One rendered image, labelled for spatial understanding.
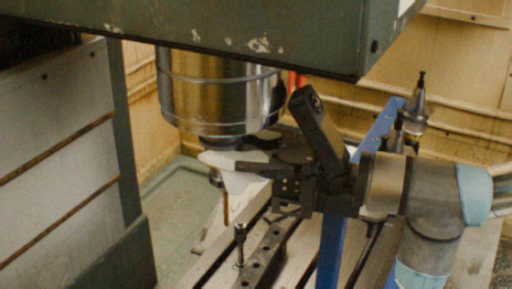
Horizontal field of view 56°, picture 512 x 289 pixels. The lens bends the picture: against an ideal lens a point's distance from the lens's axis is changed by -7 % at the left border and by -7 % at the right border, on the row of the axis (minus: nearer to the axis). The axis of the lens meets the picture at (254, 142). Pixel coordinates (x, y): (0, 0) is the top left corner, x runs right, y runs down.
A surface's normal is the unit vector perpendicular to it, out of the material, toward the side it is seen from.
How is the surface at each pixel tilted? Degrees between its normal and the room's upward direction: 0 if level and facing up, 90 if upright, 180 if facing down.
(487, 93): 90
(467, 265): 24
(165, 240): 0
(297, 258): 0
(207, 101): 90
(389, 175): 44
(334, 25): 90
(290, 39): 90
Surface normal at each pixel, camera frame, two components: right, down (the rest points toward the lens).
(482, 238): -0.18, -0.62
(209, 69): -0.12, 0.50
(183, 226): 0.00, -0.87
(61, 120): 0.88, 0.23
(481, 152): -0.46, 0.44
